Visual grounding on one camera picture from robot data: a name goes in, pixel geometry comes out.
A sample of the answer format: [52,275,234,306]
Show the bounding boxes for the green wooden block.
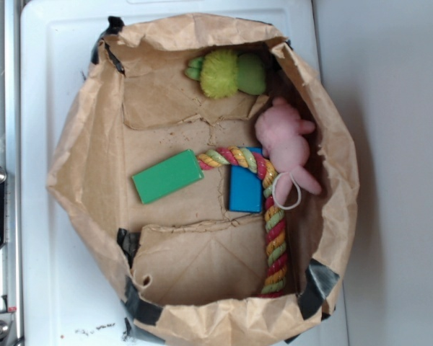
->
[132,149,204,204]

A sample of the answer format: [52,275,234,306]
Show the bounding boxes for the blue wooden block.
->
[229,166,263,213]

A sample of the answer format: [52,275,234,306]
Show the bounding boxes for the pink plush toy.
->
[255,97,322,207]

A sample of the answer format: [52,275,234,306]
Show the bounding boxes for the green fuzzy plush toy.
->
[185,48,266,99]

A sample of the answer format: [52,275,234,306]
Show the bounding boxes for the brown paper bag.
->
[48,14,359,345]

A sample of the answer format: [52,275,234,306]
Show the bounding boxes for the white plastic tray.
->
[20,1,319,345]

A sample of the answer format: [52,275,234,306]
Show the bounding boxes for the multicolour twisted rope toy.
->
[196,146,289,298]

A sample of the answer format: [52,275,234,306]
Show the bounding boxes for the aluminium frame rail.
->
[0,1,25,345]

